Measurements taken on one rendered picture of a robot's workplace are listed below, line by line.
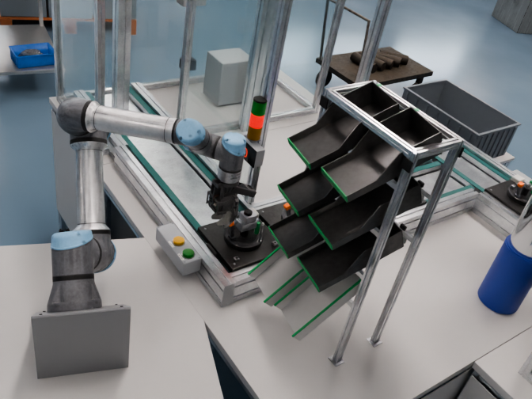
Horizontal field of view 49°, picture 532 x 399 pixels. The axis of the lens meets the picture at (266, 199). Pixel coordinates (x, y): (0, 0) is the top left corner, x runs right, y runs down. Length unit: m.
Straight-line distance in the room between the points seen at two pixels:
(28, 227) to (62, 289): 1.90
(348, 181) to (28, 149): 3.08
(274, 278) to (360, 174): 0.54
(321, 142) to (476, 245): 1.21
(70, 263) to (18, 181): 2.28
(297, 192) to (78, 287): 0.68
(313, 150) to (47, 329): 0.85
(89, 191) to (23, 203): 1.92
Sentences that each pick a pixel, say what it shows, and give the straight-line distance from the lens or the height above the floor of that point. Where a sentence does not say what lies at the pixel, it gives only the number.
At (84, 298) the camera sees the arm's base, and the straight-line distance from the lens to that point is 1.74.
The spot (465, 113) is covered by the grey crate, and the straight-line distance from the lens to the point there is 4.13.
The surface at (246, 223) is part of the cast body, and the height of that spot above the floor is 1.06.
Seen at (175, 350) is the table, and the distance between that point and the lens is 1.89.
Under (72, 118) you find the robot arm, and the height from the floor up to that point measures 1.42.
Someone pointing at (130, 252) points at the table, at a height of 0.86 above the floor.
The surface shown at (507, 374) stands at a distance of 2.19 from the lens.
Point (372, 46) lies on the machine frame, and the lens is 2.97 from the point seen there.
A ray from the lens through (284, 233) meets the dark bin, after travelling 1.81.
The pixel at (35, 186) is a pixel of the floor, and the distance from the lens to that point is 3.94.
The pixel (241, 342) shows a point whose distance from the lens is 1.93.
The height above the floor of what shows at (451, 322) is 0.86.
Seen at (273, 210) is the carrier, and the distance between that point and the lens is 2.27.
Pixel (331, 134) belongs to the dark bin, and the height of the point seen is 1.56.
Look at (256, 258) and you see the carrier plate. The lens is 2.05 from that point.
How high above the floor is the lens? 2.34
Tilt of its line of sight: 36 degrees down
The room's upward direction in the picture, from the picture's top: 12 degrees clockwise
